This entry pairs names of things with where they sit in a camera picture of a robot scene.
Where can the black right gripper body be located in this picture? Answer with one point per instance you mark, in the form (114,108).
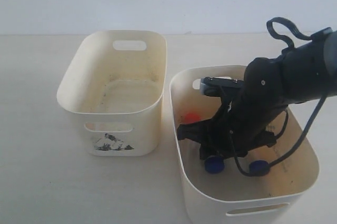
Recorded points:
(232,131)

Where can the blue-capped tube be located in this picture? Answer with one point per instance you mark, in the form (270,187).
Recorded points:
(214,165)
(259,168)

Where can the orange-capped tube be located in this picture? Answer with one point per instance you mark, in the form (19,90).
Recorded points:
(191,117)

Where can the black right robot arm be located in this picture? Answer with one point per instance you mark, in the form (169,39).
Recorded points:
(268,87)

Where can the cream plastic bin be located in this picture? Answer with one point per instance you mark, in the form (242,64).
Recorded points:
(112,92)
(229,196)

